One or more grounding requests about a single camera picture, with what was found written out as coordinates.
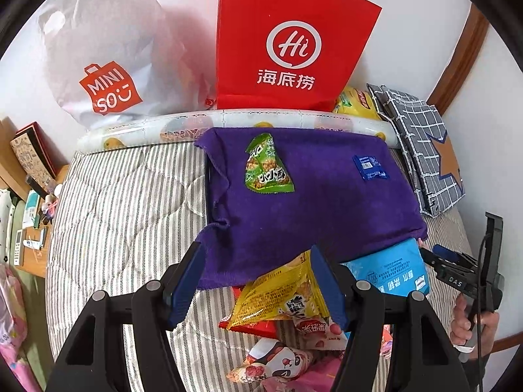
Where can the wooden nightstand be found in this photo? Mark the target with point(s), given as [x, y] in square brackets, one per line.
[36, 261]

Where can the red snack packet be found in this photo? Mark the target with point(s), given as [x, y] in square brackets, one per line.
[253, 328]

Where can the purple towel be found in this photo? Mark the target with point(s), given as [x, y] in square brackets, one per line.
[327, 204]

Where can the pink white snack packet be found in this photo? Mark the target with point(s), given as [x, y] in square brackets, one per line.
[318, 330]

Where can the panda print snack packet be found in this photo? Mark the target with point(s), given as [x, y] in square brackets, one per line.
[278, 359]

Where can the brown patterned book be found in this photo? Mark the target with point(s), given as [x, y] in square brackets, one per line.
[28, 155]

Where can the pink printed plastic bag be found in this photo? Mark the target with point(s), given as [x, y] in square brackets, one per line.
[10, 326]

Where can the yellow snack packet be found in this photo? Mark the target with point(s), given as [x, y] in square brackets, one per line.
[278, 294]

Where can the grey checked star pillow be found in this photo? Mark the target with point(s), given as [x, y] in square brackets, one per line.
[416, 130]

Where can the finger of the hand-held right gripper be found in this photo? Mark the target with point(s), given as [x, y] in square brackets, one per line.
[429, 258]
[443, 250]

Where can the person's right hand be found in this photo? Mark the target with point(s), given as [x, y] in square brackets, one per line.
[463, 322]

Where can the white plastic shopping bag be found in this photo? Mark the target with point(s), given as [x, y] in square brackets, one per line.
[106, 41]

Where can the wooden door frame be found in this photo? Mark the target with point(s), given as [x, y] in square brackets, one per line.
[461, 57]

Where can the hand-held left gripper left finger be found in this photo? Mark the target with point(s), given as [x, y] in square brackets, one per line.
[186, 281]

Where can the yellow chips bag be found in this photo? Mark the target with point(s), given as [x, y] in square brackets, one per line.
[359, 104]

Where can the green snack packet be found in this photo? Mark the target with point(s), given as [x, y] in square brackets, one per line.
[265, 167]

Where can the red paper bag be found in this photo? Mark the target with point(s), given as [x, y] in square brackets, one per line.
[294, 16]

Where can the pale green box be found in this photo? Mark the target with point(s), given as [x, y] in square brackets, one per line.
[31, 211]

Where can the dark blue snack packet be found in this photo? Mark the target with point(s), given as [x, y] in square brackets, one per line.
[369, 167]

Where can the light blue snack packet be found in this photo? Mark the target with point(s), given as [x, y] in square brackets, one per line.
[392, 265]

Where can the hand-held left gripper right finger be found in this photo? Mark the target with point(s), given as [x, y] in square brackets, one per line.
[331, 290]

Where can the pink plastic wrapper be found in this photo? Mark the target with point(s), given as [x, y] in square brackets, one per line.
[322, 375]

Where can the rolled white patterned mat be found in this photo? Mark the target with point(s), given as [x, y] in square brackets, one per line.
[135, 130]

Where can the white remote control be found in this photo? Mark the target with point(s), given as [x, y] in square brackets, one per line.
[18, 248]

